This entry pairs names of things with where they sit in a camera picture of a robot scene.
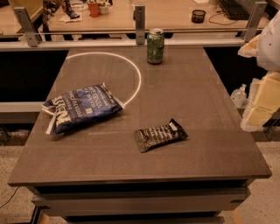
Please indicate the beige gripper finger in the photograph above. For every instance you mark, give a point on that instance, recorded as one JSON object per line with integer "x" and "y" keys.
{"x": 263, "y": 102}
{"x": 250, "y": 49}

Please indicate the clear sanitizer bottle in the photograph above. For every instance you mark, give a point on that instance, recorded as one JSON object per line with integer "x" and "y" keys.
{"x": 239, "y": 96}

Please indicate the right metal bracket post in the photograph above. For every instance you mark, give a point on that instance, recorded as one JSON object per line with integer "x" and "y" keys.
{"x": 254, "y": 20}

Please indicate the black keyboard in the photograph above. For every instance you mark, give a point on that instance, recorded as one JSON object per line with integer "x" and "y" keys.
{"x": 233, "y": 10}

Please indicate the black mesh pen cup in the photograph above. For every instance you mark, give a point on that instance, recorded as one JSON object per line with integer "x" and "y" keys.
{"x": 198, "y": 16}

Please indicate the green soda can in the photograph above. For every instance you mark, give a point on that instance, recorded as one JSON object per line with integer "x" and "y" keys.
{"x": 155, "y": 46}

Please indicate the red cup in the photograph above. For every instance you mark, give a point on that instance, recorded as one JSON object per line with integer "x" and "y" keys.
{"x": 93, "y": 9}

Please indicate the middle metal bracket post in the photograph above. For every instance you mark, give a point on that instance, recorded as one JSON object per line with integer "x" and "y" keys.
{"x": 139, "y": 14}

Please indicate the left metal bracket post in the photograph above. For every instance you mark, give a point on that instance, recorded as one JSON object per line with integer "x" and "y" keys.
{"x": 32, "y": 37}

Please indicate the black chocolate rxbar wrapper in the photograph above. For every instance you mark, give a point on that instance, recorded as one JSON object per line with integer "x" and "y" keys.
{"x": 151, "y": 138}

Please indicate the metal bracket post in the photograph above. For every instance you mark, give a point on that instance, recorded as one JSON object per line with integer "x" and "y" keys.
{"x": 254, "y": 20}
{"x": 139, "y": 14}
{"x": 32, "y": 37}

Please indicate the blue potato chip bag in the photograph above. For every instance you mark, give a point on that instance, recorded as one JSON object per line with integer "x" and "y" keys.
{"x": 76, "y": 108}

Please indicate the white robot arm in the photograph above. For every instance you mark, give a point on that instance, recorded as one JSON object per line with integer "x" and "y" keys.
{"x": 268, "y": 49}

